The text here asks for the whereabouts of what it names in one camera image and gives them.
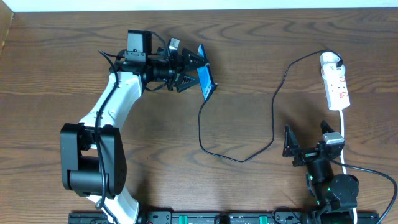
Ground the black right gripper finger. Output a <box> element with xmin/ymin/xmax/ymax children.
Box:
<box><xmin>282</xmin><ymin>124</ymin><xmax>299</xmax><ymax>157</ymax></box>
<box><xmin>320</xmin><ymin>120</ymin><xmax>334</xmax><ymax>134</ymax></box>

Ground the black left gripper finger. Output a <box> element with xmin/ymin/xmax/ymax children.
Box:
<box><xmin>182</xmin><ymin>48</ymin><xmax>209</xmax><ymax>72</ymax></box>
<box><xmin>175</xmin><ymin>74</ymin><xmax>200</xmax><ymax>93</ymax></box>

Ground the blue Galaxy smartphone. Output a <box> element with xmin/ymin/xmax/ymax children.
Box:
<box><xmin>197</xmin><ymin>44</ymin><xmax>218</xmax><ymax>102</ymax></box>

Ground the black USB charging cable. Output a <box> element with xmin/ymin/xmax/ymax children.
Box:
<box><xmin>198</xmin><ymin>49</ymin><xmax>343</xmax><ymax>164</ymax></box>

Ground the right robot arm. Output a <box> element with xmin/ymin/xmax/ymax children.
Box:
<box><xmin>282</xmin><ymin>121</ymin><xmax>359</xmax><ymax>223</ymax></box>

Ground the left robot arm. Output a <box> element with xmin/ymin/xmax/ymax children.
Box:
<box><xmin>60</xmin><ymin>30</ymin><xmax>209</xmax><ymax>223</ymax></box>

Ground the white charger plug adapter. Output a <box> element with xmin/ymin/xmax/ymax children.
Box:
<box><xmin>320</xmin><ymin>52</ymin><xmax>346</xmax><ymax>80</ymax></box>

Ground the white power strip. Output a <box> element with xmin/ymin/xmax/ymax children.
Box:
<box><xmin>322</xmin><ymin>70</ymin><xmax>351</xmax><ymax>111</ymax></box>

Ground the white power strip cord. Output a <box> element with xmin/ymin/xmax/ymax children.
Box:
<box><xmin>338</xmin><ymin>109</ymin><xmax>358</xmax><ymax>224</ymax></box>

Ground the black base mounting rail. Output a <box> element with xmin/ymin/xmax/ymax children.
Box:
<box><xmin>67</xmin><ymin>210</ymin><xmax>379</xmax><ymax>224</ymax></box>

